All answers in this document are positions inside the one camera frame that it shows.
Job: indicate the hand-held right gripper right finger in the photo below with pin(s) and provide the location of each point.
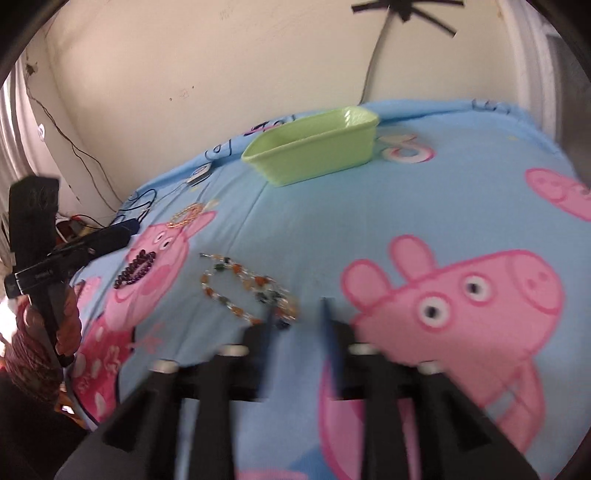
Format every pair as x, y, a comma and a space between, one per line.
401, 415

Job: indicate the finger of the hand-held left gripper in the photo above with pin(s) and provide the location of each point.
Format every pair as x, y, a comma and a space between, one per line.
113, 237

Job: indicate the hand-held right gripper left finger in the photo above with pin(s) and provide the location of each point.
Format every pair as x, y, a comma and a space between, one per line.
217, 406

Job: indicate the light green plastic basket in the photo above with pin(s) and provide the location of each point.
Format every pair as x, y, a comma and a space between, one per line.
309, 154

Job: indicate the person's left forearm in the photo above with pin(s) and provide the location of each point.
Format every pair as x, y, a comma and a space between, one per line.
30, 376

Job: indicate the person's left hand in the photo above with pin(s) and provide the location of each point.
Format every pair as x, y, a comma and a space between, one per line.
69, 323

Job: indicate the red and white object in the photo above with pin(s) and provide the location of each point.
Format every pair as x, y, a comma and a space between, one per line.
74, 228

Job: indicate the white pleated curtain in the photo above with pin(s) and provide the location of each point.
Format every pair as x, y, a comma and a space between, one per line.
21, 124

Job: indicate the small white device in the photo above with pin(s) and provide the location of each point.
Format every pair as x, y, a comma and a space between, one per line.
201, 174

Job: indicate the black tape strips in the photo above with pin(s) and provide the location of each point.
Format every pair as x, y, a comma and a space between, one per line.
406, 7

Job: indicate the white window frame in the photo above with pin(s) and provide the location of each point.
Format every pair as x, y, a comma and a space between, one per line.
540, 69

